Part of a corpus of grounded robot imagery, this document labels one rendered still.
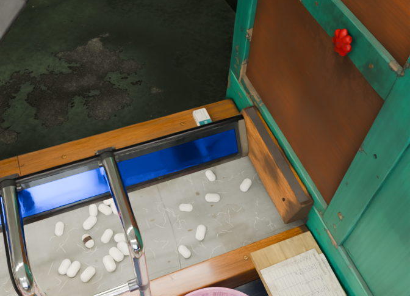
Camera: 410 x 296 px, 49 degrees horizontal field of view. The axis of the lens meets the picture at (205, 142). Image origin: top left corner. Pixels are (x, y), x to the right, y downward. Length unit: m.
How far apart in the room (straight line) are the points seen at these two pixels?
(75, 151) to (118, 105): 1.13
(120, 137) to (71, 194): 0.46
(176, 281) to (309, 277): 0.28
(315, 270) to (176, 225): 0.32
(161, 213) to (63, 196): 0.39
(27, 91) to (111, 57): 0.47
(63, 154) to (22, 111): 1.20
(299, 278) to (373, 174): 0.32
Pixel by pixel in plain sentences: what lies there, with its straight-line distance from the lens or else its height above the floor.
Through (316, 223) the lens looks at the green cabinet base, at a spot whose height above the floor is 0.81.
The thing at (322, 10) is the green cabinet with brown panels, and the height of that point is 1.24.
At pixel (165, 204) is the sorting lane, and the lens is 1.09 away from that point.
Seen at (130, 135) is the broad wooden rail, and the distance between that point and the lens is 1.18.
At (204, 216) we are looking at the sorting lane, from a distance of 1.08.
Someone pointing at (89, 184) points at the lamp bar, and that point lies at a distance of 0.74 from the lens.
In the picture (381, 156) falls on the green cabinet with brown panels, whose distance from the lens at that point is 0.76.
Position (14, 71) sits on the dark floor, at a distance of 2.58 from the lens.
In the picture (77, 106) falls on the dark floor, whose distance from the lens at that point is 2.32.
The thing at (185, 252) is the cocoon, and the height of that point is 0.76.
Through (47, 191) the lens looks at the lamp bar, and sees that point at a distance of 0.74.
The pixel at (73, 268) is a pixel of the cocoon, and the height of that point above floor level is 0.76.
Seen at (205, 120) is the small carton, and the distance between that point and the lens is 1.19.
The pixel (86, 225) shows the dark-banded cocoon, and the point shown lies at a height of 0.76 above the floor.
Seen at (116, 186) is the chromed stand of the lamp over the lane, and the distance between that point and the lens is 0.68.
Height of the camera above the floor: 1.70
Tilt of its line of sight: 53 degrees down
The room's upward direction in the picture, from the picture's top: 4 degrees clockwise
